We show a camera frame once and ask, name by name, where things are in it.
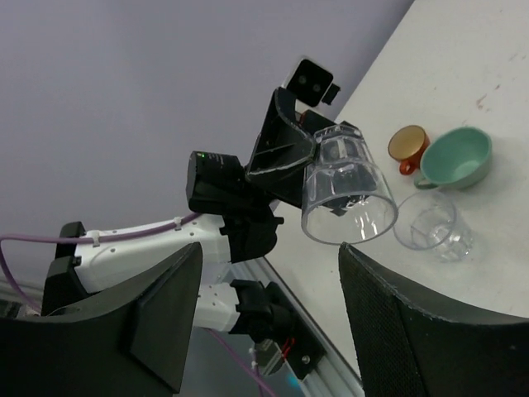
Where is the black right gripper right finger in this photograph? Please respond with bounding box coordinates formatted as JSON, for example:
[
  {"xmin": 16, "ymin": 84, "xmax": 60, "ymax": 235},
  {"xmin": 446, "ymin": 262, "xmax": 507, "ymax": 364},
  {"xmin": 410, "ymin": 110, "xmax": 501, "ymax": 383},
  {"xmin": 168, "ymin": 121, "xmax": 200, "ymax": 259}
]
[{"xmin": 338, "ymin": 243, "xmax": 528, "ymax": 396}]

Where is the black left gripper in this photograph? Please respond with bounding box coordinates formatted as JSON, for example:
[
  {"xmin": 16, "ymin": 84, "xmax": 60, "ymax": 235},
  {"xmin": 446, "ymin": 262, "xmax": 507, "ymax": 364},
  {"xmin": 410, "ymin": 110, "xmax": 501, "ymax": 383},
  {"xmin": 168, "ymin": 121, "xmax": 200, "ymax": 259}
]
[{"xmin": 245, "ymin": 87, "xmax": 372, "ymax": 217}]

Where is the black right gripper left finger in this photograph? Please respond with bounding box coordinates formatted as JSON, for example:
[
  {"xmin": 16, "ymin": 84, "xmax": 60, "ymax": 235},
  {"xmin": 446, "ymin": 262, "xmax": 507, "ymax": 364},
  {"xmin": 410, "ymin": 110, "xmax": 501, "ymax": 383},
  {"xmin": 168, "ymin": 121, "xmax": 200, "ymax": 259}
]
[{"xmin": 1, "ymin": 242, "xmax": 203, "ymax": 396}]

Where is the clear glass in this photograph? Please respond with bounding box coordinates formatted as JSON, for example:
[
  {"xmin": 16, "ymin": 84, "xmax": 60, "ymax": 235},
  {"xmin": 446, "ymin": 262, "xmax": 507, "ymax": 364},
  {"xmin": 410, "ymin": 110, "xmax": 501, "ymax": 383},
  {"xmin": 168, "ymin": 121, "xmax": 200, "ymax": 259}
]
[{"xmin": 301, "ymin": 125, "xmax": 398, "ymax": 245}]

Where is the orange ceramic mug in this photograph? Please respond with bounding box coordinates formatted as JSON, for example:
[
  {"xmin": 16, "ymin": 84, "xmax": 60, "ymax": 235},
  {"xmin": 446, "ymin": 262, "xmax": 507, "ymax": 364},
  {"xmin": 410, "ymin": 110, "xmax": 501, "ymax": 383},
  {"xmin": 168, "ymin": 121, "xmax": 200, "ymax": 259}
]
[{"xmin": 388, "ymin": 125, "xmax": 430, "ymax": 175}]

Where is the clear glass cup top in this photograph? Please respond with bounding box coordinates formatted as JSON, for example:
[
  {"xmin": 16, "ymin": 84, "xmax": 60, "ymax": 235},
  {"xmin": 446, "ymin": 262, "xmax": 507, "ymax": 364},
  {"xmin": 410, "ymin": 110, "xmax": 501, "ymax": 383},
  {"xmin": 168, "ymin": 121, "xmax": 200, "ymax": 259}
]
[{"xmin": 393, "ymin": 190, "xmax": 474, "ymax": 262}]

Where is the mint green ceramic mug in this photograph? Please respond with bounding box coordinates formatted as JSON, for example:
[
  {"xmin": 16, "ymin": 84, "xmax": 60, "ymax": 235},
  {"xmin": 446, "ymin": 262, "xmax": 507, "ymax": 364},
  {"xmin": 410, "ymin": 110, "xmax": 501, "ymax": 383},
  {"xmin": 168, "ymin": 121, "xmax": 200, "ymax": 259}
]
[{"xmin": 413, "ymin": 127, "xmax": 493, "ymax": 190}]

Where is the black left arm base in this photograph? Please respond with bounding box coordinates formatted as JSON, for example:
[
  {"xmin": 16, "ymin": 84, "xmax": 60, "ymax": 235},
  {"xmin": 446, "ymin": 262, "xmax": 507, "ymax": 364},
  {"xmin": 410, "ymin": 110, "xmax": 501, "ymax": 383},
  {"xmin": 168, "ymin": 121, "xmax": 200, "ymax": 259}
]
[{"xmin": 253, "ymin": 307, "xmax": 326, "ymax": 380}]

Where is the aluminium mounting rail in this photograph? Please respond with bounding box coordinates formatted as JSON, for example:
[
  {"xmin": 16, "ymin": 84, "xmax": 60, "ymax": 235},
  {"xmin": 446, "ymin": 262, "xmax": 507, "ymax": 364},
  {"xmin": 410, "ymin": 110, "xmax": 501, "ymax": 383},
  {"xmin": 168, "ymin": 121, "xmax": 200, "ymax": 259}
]
[{"xmin": 1, "ymin": 246, "xmax": 364, "ymax": 396}]

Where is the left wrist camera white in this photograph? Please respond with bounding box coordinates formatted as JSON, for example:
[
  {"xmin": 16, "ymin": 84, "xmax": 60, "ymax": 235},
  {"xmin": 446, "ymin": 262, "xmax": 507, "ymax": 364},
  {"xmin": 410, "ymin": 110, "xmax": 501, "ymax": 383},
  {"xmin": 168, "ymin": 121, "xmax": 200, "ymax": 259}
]
[{"xmin": 282, "ymin": 56, "xmax": 341, "ymax": 108}]

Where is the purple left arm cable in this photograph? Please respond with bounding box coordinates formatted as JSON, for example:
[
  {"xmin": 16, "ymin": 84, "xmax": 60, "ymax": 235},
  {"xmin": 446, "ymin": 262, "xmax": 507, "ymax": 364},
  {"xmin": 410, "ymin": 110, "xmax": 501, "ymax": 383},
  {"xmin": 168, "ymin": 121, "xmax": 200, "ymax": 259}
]
[{"xmin": 0, "ymin": 213, "xmax": 286, "ymax": 397}]

